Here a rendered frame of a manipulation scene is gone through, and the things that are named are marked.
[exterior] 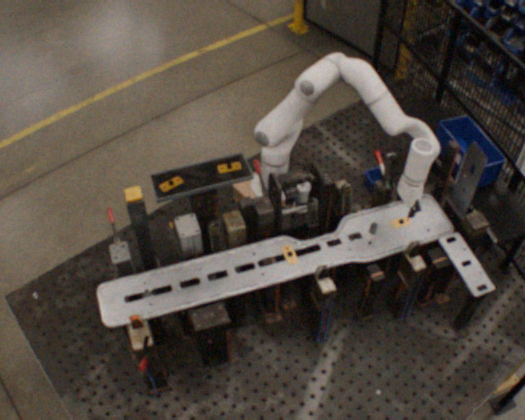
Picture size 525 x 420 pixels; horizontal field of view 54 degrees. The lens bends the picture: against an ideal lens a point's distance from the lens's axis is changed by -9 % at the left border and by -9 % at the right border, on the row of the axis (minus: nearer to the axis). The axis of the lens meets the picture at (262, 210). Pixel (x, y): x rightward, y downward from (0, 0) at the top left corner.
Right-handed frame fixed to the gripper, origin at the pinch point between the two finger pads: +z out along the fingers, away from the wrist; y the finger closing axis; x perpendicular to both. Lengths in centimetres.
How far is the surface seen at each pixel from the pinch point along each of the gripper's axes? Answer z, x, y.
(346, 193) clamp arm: 1.2, -18.3, -14.4
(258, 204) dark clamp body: 2, -52, -20
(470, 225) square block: 4.1, 23.6, 14.3
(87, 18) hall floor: 113, -100, -402
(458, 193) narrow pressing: 2.2, 26.6, -0.7
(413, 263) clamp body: 4.7, -7.2, 21.6
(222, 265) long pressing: 10, -71, -3
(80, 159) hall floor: 111, -125, -191
